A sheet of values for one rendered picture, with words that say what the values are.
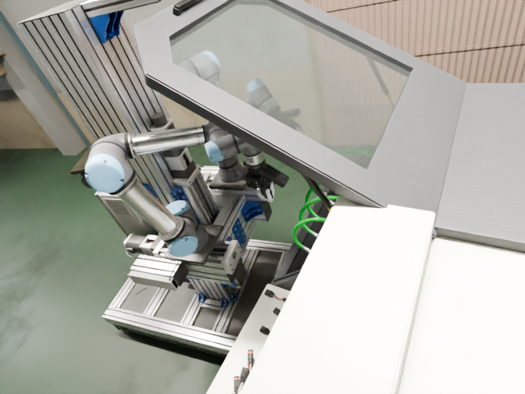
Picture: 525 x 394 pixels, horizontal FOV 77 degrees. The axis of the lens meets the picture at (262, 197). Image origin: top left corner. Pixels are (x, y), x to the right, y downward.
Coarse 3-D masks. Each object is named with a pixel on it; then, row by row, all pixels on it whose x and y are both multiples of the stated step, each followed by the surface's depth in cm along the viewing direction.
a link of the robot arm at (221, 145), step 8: (216, 136) 118; (224, 136) 117; (232, 136) 115; (208, 144) 115; (216, 144) 114; (224, 144) 114; (232, 144) 114; (208, 152) 114; (216, 152) 114; (224, 152) 115; (232, 152) 116; (240, 152) 118; (216, 160) 117
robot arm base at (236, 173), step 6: (222, 168) 182; (228, 168) 181; (234, 168) 182; (240, 168) 184; (222, 174) 184; (228, 174) 182; (234, 174) 184; (240, 174) 184; (222, 180) 187; (228, 180) 184; (234, 180) 184
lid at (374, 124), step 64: (192, 0) 103; (256, 0) 121; (192, 64) 92; (256, 64) 99; (320, 64) 107; (384, 64) 116; (256, 128) 81; (320, 128) 89; (384, 128) 95; (448, 128) 99; (384, 192) 79
